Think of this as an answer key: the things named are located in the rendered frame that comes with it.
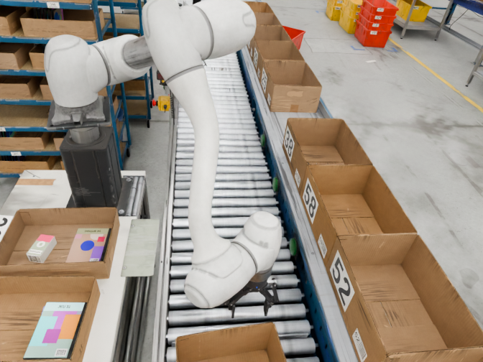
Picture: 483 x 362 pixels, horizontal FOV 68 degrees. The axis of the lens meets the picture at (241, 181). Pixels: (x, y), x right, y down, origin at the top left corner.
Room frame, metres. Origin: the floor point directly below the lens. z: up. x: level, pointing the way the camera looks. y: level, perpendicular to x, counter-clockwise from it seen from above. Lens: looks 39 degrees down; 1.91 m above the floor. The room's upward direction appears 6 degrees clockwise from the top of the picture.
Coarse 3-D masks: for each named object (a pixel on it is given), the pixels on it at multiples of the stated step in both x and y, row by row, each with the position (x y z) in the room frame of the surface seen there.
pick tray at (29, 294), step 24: (0, 288) 0.68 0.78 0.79; (24, 288) 0.69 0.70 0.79; (48, 288) 0.70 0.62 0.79; (72, 288) 0.71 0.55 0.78; (96, 288) 0.70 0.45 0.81; (0, 312) 0.61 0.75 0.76; (24, 312) 0.61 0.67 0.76; (0, 336) 0.53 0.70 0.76; (24, 336) 0.54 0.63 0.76; (0, 360) 0.46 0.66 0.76; (24, 360) 0.43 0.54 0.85; (48, 360) 0.44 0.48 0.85; (72, 360) 0.45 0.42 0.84
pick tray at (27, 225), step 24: (24, 216) 0.99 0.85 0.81; (48, 216) 1.01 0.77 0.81; (72, 216) 1.02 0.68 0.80; (96, 216) 1.04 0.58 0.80; (24, 240) 0.91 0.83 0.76; (72, 240) 0.94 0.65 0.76; (0, 264) 0.77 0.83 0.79; (24, 264) 0.74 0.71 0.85; (48, 264) 0.75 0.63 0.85; (72, 264) 0.76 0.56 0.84; (96, 264) 0.78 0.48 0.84
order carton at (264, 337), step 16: (192, 336) 0.51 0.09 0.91; (208, 336) 0.53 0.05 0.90; (224, 336) 0.54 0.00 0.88; (240, 336) 0.55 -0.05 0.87; (256, 336) 0.57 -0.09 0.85; (272, 336) 0.56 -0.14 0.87; (176, 352) 0.46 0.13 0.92; (192, 352) 0.51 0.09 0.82; (208, 352) 0.53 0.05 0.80; (224, 352) 0.54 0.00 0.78; (240, 352) 0.55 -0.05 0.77; (256, 352) 0.56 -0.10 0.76; (272, 352) 0.54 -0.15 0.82
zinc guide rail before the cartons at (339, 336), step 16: (256, 80) 2.38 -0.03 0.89; (256, 96) 2.15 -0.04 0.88; (272, 128) 1.76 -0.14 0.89; (272, 144) 1.59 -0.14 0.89; (288, 176) 1.34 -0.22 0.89; (288, 192) 1.22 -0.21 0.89; (304, 224) 1.03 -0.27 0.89; (304, 240) 0.95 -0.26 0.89; (320, 256) 0.87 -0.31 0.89; (320, 272) 0.80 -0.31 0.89; (320, 288) 0.74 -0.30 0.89; (336, 304) 0.68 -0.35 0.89; (336, 320) 0.62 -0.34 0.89; (336, 336) 0.57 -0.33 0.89; (336, 352) 0.53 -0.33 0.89; (352, 352) 0.53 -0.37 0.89
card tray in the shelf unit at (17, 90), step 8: (0, 80) 2.26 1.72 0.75; (8, 80) 2.29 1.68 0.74; (16, 80) 2.30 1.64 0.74; (24, 80) 2.30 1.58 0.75; (32, 80) 2.17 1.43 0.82; (40, 80) 2.30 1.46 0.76; (0, 88) 2.05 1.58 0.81; (8, 88) 2.06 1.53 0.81; (16, 88) 2.06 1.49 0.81; (24, 88) 2.08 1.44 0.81; (32, 88) 2.14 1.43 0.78; (0, 96) 2.04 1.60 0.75; (8, 96) 2.05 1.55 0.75; (16, 96) 2.06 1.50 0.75; (24, 96) 2.07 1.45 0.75; (32, 96) 2.10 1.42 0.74
